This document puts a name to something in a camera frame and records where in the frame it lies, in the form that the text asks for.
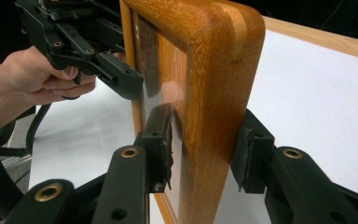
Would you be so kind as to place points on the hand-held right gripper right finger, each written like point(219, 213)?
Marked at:
point(254, 155)

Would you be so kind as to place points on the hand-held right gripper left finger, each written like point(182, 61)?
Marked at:
point(158, 146)

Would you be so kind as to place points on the wooden picture frame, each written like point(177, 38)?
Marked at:
point(211, 93)

